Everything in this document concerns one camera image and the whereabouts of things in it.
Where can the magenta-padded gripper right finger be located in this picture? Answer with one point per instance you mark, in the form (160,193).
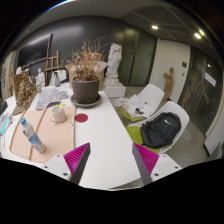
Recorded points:
(165,165)

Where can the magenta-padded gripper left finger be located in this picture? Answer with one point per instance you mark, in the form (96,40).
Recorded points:
(56,165)

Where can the blue-capped white drink bottle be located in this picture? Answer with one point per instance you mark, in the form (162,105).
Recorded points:
(33,136)

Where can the beige mat with wooden strips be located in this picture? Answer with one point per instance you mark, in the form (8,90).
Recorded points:
(55,133)

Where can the black backpack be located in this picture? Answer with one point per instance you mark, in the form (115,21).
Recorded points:
(160,130)

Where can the green seat cushion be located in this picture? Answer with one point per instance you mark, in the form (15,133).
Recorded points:
(124,115)
(134,133)

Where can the white ceramic mug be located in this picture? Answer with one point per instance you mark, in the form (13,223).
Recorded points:
(59,115)

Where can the flat round red coaster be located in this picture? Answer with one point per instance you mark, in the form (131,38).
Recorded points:
(81,118)

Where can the wooden stirring stick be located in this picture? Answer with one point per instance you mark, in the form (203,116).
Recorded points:
(60,106)

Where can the stack of papers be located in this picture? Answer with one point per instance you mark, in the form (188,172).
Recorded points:
(136,106)

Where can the colourful book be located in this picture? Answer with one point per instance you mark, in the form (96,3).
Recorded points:
(5,122)

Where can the small white bowl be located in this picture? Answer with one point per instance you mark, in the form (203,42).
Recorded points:
(63,94)

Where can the brown relief sculpture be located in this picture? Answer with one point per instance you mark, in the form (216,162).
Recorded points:
(24,93)

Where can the black box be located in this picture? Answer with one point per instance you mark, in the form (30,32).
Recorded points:
(2,107)

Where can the dried plant in grey pot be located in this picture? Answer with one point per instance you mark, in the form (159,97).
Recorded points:
(85,89)

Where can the wooden figure sculpture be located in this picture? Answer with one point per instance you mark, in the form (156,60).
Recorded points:
(168,83)

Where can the dark glass flask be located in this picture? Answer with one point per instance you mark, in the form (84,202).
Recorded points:
(57,80)

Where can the small white figurine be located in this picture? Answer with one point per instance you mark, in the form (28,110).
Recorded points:
(40,78)

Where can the cardboard box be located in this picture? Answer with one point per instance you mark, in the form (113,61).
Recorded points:
(70,71)

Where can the wooden easel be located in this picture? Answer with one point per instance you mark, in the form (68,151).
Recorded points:
(52,65)

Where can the white torso statue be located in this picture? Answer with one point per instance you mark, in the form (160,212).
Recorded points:
(114,60)

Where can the round ceiling spotlight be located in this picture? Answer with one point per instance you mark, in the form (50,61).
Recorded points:
(197,35)
(154,27)

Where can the long ceiling light strip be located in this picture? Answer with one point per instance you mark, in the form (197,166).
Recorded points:
(61,4)

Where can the white pedestal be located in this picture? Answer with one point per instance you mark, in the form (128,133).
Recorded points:
(114,88)

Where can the black wall screen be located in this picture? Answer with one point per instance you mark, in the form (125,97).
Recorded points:
(33,51)

